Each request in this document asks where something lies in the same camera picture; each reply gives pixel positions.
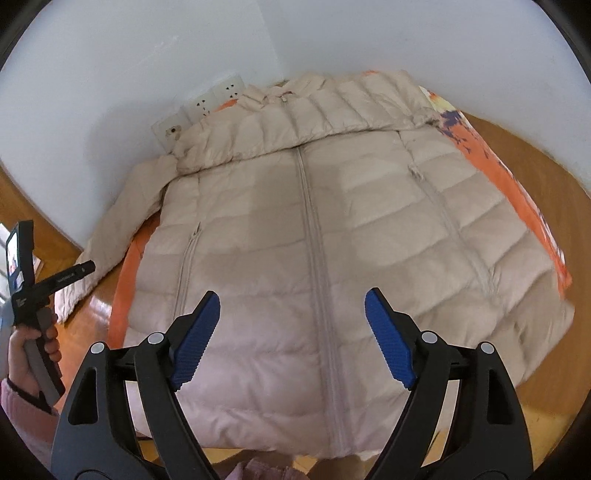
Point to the orange floral blanket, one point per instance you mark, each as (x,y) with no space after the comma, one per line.
(508,184)

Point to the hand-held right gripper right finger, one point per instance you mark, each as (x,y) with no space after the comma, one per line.
(388,341)

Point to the person's pink clothing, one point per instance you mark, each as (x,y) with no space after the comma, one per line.
(272,470)

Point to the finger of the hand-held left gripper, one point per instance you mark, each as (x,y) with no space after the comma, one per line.
(74,273)

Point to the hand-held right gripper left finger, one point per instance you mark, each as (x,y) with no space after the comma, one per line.
(198,337)

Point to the beige puffer jacket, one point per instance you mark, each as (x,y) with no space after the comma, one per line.
(277,230)

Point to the person's left hand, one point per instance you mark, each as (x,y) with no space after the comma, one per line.
(21,364)

